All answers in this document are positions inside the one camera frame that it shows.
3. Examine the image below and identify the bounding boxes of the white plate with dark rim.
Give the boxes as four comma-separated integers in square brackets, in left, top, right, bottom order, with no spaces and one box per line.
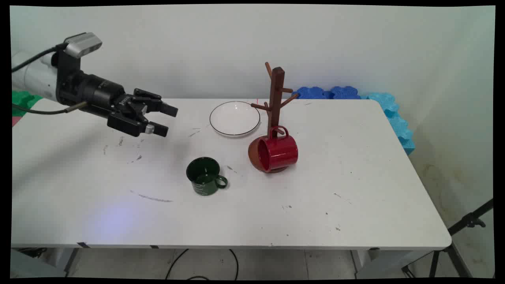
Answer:
[209,101,261,138]

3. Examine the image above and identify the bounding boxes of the grey table leg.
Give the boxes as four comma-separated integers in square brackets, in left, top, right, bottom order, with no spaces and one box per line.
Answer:
[350,249,372,277]
[63,248,80,277]

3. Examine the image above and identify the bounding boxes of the black floor cable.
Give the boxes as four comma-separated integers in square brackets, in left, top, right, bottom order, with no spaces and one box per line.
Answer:
[165,248,239,280]

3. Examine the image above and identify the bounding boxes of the red mug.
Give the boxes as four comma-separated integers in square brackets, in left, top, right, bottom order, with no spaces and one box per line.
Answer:
[257,125,299,173]

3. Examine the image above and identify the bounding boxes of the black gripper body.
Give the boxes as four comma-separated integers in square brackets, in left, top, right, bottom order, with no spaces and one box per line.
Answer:
[52,49,150,119]

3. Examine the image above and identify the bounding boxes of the light blue foam mat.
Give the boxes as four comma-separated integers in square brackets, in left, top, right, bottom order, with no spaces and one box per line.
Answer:
[361,92,416,155]

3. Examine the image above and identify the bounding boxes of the dark green enamel mug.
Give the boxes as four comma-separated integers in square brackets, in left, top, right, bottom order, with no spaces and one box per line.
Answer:
[186,157,228,196]

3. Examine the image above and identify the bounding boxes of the black camera cable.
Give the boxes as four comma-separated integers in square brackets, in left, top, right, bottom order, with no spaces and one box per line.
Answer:
[11,46,68,74]

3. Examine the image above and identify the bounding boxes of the brown wooden mug tree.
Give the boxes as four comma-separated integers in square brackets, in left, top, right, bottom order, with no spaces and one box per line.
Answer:
[248,62,299,174]

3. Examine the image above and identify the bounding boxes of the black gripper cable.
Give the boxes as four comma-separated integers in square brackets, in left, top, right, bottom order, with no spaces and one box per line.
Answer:
[11,101,88,116]

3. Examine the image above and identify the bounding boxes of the dark blue foam mat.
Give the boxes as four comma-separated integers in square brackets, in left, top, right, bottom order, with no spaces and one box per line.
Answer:
[331,86,362,99]
[292,87,334,99]

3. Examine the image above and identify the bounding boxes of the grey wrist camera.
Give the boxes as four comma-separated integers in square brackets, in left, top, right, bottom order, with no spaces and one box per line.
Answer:
[63,32,103,59]

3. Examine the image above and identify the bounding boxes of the black tripod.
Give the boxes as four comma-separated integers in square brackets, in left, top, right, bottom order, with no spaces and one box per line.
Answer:
[402,198,494,278]

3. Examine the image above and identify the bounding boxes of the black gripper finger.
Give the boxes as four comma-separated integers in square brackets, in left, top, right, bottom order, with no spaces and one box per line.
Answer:
[107,112,170,138]
[132,88,179,118]

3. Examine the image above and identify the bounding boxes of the green foam mat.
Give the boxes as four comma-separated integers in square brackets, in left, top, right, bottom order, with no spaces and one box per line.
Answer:
[12,91,43,117]

